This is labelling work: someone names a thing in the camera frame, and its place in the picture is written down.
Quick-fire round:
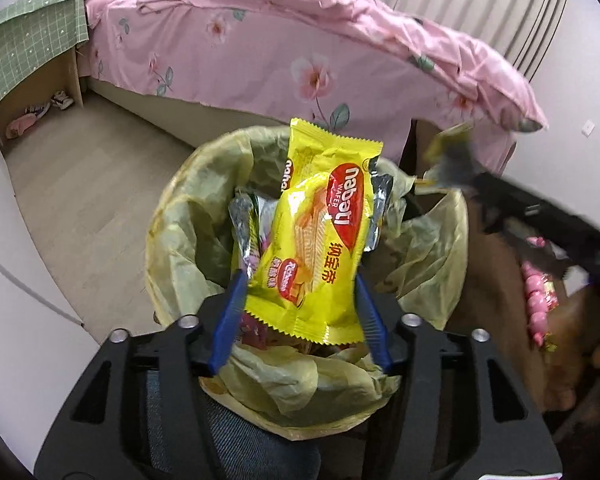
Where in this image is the pink floral quilt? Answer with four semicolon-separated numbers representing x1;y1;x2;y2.
82;0;548;161

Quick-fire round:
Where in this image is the pink candy packet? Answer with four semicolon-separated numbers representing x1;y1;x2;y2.
520;235;561;351

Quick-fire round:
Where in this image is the yellow wafer packet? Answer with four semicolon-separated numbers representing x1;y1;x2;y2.
244;118;385;345

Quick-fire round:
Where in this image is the silver foil wrapper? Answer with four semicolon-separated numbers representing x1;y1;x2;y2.
365;157;395;251

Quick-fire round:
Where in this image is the striped curtain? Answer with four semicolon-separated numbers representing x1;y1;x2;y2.
500;0;588;81

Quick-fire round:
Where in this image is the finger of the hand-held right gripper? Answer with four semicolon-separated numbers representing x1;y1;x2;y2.
467;170;541;233
500;225;573;281

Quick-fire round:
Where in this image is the green checked cloth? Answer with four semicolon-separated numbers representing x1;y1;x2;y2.
0;0;101;106

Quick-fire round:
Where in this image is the beige bed base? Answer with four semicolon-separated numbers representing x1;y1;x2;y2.
85;77;301;128

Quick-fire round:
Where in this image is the person's leg in jeans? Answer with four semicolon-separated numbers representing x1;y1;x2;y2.
145;375;326;480

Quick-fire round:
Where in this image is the silver purple wrapper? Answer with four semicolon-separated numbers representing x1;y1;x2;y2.
228;191;266;281

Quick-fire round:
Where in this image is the wooden nightstand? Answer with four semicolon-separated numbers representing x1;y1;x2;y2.
0;42;86;148

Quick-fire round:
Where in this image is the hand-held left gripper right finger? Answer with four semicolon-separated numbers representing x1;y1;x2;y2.
354;275;566;480

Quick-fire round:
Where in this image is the pink slipper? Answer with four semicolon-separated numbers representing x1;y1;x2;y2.
6;107;51;138

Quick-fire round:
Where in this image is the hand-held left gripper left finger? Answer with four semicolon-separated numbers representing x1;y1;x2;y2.
32;269;251;480

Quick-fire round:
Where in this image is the white cabinet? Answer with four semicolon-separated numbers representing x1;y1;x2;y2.
0;85;106;461

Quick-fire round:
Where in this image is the yellow grey wrapper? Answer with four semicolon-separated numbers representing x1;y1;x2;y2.
422;122;481;193

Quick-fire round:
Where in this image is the yellow-lined trash bin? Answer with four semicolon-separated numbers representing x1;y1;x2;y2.
145;125;468;442

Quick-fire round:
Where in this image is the red pink wrapper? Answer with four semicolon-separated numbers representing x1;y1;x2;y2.
240;312;271;350

